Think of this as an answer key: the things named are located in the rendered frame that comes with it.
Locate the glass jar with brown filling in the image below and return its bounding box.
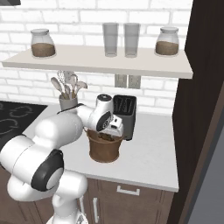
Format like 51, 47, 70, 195
154, 26, 180, 57
30, 28, 57, 59

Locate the tall dark brown cabinet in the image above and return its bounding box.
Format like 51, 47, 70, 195
165, 0, 224, 224

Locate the dark grey toaster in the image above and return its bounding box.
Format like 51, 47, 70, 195
112, 94, 138, 142

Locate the grey utensil pot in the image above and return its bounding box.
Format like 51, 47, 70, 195
58, 95, 80, 112

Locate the brown drawer front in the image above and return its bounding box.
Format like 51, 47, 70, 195
98, 179, 166, 224

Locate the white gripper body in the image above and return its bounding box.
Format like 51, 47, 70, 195
98, 127, 124, 138

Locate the white drawer handle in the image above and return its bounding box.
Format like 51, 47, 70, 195
115, 185, 141, 197

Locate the brown cabinet door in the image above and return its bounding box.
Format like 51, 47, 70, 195
78, 178, 102, 224
0, 166, 56, 224

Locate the brown woven basket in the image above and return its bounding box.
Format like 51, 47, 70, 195
84, 127, 125, 164

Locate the dark range hood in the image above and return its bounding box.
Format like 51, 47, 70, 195
0, 0, 22, 6

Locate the pale wooden spoon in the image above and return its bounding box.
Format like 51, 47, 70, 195
50, 76, 66, 100
73, 80, 88, 97

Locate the grey wall outlet plate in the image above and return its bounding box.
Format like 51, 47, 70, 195
128, 74, 142, 89
114, 73, 129, 88

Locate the clear drinking glass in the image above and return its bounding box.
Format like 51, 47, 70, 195
122, 22, 142, 59
101, 22, 120, 58

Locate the grey fridge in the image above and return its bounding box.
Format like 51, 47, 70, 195
186, 116, 224, 224

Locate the pale slotted spatula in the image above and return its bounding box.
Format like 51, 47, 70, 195
57, 69, 68, 95

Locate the black hob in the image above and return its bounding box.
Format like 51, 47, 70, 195
0, 100, 49, 151

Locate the pale wall shelf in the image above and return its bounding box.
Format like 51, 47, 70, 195
1, 44, 194, 80

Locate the white cabinet door handle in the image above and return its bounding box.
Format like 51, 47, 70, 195
92, 197, 100, 224

